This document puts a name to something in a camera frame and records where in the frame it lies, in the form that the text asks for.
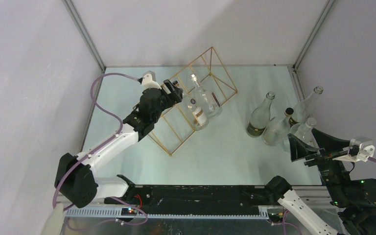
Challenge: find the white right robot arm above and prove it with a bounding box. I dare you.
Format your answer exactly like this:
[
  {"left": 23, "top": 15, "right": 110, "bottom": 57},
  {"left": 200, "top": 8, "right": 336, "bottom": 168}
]
[{"left": 264, "top": 129, "right": 376, "bottom": 235}]

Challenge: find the clear bottle black gold label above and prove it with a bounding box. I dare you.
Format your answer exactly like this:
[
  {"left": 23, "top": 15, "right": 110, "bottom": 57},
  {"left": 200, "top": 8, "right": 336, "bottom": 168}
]
[{"left": 246, "top": 91, "right": 275, "bottom": 138}]

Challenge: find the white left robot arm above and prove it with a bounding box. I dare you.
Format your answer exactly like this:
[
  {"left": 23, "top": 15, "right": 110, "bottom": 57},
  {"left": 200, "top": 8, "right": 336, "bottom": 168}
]
[{"left": 54, "top": 79, "right": 183, "bottom": 208}]

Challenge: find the aluminium frame profile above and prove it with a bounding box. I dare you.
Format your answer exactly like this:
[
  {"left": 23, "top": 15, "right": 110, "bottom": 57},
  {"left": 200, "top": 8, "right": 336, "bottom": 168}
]
[{"left": 61, "top": 0, "right": 106, "bottom": 72}]

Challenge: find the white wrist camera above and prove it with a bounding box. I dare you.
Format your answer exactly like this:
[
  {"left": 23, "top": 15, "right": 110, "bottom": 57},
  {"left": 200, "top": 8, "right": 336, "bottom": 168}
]
[
  {"left": 138, "top": 71, "right": 161, "bottom": 90},
  {"left": 333, "top": 137, "right": 376, "bottom": 163}
]

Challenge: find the gold wire wine rack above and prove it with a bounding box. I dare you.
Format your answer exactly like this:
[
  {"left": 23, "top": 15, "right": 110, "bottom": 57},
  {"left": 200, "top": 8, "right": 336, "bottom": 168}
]
[{"left": 148, "top": 47, "right": 238, "bottom": 156}]

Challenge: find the clear bottle black cap white label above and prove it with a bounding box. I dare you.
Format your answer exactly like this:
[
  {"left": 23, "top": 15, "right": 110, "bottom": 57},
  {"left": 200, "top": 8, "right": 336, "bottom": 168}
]
[{"left": 174, "top": 81, "right": 209, "bottom": 131}]

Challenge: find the clear bottle black cap front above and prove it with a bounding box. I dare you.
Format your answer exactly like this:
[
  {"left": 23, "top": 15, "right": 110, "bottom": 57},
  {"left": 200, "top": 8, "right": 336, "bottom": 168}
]
[{"left": 262, "top": 107, "right": 294, "bottom": 146}]

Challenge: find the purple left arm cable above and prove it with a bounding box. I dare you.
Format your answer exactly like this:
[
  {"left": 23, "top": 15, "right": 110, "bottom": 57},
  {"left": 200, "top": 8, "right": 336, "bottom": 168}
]
[{"left": 51, "top": 72, "right": 140, "bottom": 210}]

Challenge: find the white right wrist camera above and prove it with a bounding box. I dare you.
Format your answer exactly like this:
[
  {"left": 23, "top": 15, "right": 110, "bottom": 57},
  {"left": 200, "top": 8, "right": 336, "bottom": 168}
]
[{"left": 333, "top": 137, "right": 376, "bottom": 163}]

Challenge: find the circuit board with leds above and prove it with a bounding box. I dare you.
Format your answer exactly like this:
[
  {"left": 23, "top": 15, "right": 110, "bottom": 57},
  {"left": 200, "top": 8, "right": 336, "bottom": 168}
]
[
  {"left": 268, "top": 211, "right": 288, "bottom": 223},
  {"left": 120, "top": 207, "right": 139, "bottom": 216}
]

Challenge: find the squat clear glass bottle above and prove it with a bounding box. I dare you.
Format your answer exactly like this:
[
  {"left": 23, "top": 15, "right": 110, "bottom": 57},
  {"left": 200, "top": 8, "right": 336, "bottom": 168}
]
[{"left": 288, "top": 117, "right": 317, "bottom": 147}]

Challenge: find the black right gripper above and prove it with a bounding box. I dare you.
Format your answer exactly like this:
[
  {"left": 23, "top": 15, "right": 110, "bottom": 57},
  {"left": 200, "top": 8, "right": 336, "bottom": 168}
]
[{"left": 286, "top": 126, "right": 350, "bottom": 204}]

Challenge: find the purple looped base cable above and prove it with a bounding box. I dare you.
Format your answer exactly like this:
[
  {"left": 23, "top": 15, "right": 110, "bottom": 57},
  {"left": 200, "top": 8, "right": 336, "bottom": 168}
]
[{"left": 65, "top": 198, "right": 149, "bottom": 232}]

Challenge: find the left circuit board with leds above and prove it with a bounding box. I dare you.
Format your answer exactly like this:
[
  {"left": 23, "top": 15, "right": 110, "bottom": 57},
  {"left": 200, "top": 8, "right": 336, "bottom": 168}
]
[{"left": 120, "top": 207, "right": 139, "bottom": 216}]

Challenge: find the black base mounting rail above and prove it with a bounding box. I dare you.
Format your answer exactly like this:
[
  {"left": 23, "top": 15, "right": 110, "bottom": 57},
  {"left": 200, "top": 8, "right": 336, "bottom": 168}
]
[{"left": 120, "top": 185, "right": 291, "bottom": 216}]

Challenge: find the right circuit board with leds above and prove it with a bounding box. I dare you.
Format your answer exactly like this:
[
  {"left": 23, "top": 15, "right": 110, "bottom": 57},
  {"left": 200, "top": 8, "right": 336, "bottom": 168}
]
[{"left": 268, "top": 211, "right": 288, "bottom": 223}]

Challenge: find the greenish bottle black label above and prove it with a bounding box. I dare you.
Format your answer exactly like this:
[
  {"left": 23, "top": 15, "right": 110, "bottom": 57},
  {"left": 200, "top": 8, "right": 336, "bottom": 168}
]
[{"left": 289, "top": 86, "right": 324, "bottom": 127}]

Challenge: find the clear bottle silver cap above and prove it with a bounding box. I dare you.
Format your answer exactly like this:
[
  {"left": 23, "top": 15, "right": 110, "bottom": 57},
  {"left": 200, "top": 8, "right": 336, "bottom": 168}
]
[{"left": 191, "top": 74, "right": 222, "bottom": 119}]

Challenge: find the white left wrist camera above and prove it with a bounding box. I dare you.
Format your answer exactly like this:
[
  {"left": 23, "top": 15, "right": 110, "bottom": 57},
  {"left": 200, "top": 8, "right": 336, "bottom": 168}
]
[{"left": 138, "top": 71, "right": 161, "bottom": 90}]

